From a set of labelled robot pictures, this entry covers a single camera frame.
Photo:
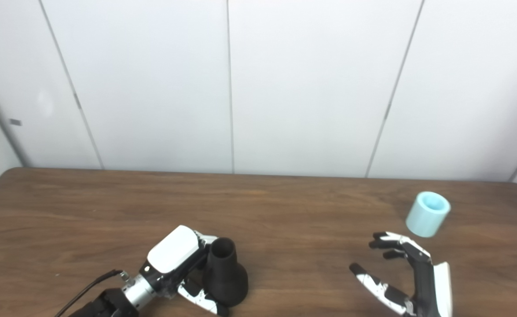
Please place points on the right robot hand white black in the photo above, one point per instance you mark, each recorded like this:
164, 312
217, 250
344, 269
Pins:
425, 277

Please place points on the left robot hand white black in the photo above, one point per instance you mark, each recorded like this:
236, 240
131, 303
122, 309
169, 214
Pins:
174, 253

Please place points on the black funnel-shaped nozzle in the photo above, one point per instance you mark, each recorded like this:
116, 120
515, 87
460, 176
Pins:
223, 275

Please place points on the small grey wall label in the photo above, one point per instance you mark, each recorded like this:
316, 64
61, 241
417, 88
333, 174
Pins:
15, 122

